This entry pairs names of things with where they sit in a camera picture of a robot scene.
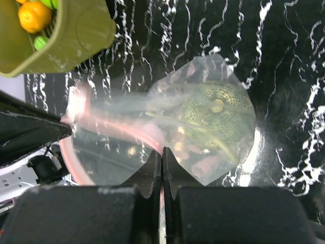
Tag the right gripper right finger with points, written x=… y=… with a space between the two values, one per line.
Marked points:
x=199 y=214

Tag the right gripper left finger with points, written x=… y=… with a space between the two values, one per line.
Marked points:
x=128 y=213

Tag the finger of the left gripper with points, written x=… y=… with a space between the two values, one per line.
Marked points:
x=25 y=129

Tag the green netted melon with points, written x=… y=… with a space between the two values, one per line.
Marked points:
x=212 y=116

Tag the clear zip top bag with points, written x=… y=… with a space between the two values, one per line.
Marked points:
x=112 y=137

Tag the olive green plastic bin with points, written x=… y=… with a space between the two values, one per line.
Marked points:
x=78 y=30

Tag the green striped watermelon toy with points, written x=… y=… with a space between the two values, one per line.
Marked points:
x=52 y=4

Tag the green pepper toy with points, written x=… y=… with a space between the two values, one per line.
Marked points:
x=40 y=42

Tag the black marble pattern mat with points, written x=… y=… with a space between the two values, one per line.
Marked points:
x=276 y=48

